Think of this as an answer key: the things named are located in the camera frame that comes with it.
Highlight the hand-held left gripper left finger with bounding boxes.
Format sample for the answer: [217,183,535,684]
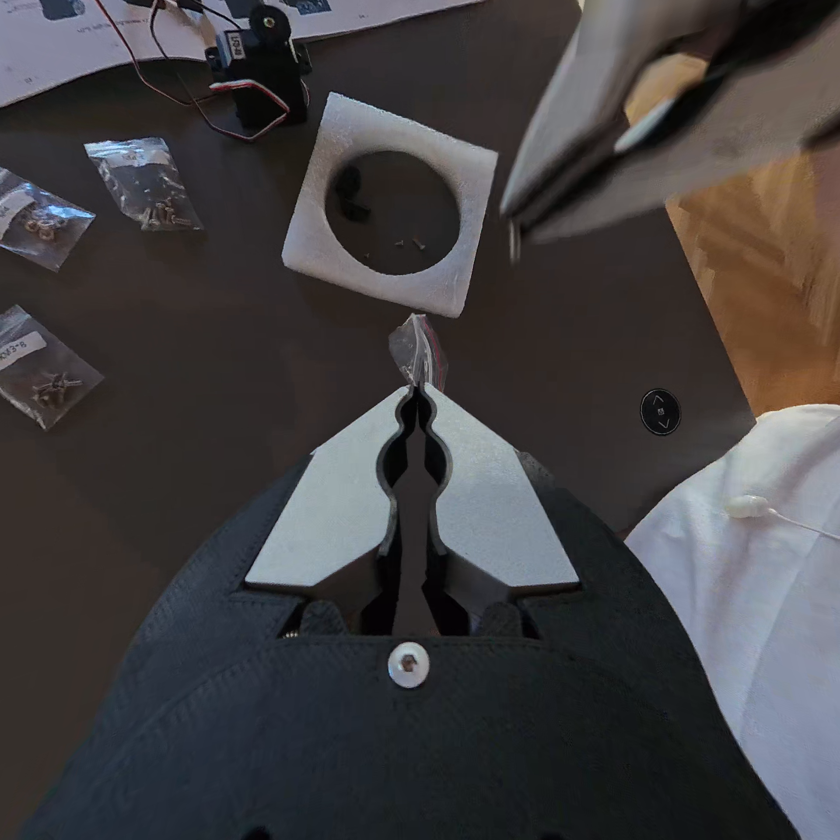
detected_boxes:
[244,386,416,621]

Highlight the dark brown desk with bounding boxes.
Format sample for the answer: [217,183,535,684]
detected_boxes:
[0,0,756,840]

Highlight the white foam square with hole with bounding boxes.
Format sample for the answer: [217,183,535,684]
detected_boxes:
[281,92,500,320]

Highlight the person's white shirt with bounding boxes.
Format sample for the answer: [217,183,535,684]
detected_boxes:
[623,403,840,840]

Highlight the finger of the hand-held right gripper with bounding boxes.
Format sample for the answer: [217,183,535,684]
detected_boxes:
[518,33,840,245]
[500,0,756,219]

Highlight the small clear zip bag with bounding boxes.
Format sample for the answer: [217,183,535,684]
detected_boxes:
[388,314,451,389]

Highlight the black servo motor with wires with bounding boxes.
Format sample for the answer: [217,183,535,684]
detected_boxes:
[92,0,291,143]

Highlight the white earphone with cable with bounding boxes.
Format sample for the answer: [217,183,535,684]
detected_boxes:
[725,495,840,542]

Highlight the round black desk button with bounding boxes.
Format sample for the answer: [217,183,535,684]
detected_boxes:
[640,388,682,435]

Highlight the scattered clear screw bags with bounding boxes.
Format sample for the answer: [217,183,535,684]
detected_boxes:
[0,136,206,432]

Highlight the printed instruction sheet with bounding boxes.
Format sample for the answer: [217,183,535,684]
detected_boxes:
[0,0,487,109]

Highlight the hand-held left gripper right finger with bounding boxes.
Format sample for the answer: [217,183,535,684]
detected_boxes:
[420,384,581,614]

